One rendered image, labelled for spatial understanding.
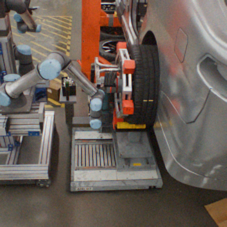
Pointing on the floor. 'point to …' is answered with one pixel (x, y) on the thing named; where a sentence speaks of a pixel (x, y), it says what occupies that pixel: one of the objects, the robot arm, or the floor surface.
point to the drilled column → (69, 111)
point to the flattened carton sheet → (218, 212)
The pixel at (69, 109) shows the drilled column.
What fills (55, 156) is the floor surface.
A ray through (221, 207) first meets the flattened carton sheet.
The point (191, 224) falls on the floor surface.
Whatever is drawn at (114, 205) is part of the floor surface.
